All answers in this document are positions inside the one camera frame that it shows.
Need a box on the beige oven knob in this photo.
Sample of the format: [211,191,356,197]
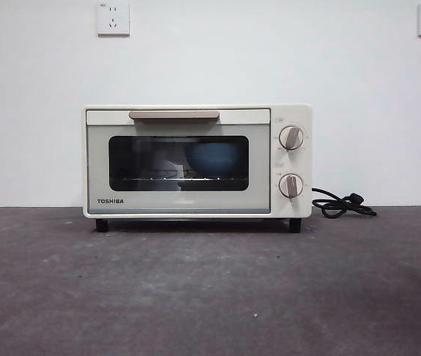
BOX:
[278,172,304,198]
[280,125,306,151]

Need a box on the metal oven wire rack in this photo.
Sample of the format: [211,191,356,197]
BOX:
[120,176,249,184]

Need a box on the blue bowl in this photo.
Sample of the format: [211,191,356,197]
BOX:
[184,142,241,175]

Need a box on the glass oven door with handle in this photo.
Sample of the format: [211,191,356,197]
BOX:
[85,108,272,215]

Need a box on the black oven power cable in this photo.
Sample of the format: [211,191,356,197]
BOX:
[311,186,378,218]

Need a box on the cream toaster oven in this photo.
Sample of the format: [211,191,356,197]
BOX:
[82,103,313,234]

